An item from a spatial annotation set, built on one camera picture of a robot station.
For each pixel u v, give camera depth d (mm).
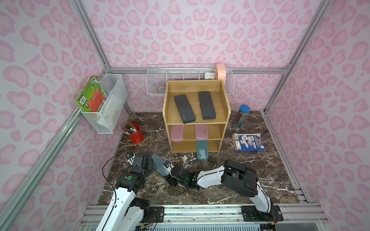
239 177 529
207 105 783
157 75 956
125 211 474
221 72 817
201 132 845
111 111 827
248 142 979
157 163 772
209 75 914
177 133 848
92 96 718
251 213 737
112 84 818
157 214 732
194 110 766
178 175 680
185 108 765
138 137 984
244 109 941
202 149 927
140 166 577
